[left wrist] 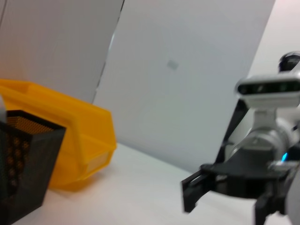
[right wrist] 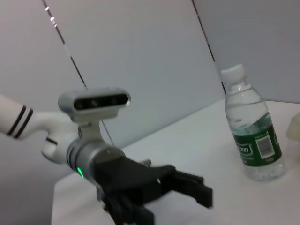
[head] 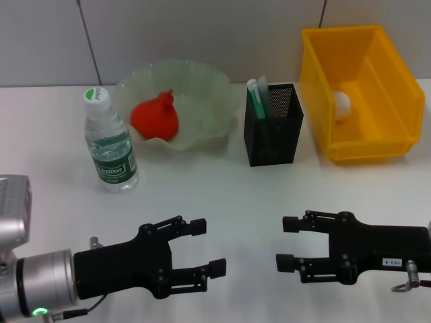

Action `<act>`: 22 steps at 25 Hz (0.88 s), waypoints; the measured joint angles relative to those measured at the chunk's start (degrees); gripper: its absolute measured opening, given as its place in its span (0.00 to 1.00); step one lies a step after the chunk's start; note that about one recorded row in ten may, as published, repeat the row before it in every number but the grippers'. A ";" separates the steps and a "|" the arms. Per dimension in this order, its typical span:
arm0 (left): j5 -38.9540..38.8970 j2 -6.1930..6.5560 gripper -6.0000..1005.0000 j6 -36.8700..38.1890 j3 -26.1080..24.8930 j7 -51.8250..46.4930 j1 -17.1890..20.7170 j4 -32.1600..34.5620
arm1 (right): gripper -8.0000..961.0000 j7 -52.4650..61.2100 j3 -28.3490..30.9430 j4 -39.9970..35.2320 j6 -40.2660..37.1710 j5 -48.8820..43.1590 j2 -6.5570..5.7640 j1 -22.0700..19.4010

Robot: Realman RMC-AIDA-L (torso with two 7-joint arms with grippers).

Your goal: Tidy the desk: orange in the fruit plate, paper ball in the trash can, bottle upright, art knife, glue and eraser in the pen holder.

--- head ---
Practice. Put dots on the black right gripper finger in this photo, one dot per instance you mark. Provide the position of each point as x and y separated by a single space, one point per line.
284 263
293 224

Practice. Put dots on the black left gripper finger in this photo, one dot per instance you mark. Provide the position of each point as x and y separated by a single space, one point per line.
217 267
197 227

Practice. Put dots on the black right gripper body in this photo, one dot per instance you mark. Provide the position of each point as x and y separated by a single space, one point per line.
380 245

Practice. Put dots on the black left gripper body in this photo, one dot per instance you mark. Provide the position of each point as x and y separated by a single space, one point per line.
124 266

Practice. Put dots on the clear green-label water bottle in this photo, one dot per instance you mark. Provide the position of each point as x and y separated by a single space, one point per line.
111 151

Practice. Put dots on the red-orange fruit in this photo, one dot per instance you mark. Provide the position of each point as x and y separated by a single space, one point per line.
153 117

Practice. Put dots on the grey pen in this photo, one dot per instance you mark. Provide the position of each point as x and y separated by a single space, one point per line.
266 97

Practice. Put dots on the white paper ball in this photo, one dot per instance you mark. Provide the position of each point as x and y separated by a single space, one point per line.
342 104

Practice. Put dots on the black mesh pen holder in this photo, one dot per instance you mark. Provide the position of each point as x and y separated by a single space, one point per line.
269 144

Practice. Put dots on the translucent green fruit plate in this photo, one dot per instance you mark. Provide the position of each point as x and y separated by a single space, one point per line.
208 94

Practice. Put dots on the yellow plastic bin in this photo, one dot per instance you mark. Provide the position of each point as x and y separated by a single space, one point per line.
380 67

